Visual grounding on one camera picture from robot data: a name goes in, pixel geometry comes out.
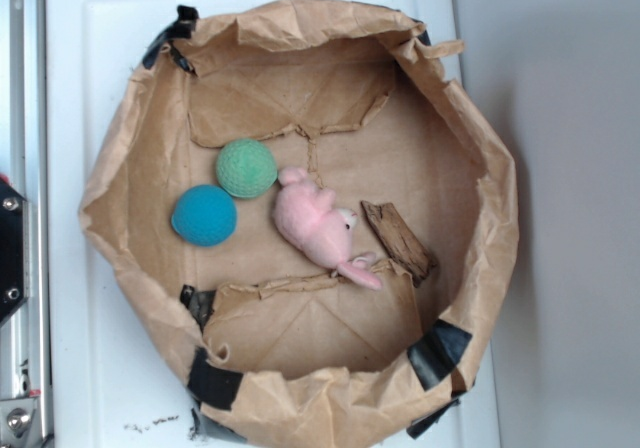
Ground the blue foam ball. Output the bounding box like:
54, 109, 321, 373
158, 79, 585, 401
171, 185, 237, 247

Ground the green foam ball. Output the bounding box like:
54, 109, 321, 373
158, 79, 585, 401
216, 138, 278, 199

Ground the pink plush bunny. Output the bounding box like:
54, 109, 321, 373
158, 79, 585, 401
273, 167, 382, 290

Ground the brown paper bag tray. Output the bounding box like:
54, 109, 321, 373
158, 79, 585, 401
80, 0, 519, 447

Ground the brown wood piece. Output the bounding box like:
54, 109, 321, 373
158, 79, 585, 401
360, 200, 438, 288

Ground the white plastic board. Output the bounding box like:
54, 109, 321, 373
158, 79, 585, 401
45, 0, 506, 448

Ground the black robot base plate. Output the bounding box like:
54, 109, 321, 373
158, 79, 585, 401
0, 175, 26, 326

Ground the aluminium frame rail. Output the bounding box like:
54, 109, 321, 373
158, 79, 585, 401
1, 0, 54, 447

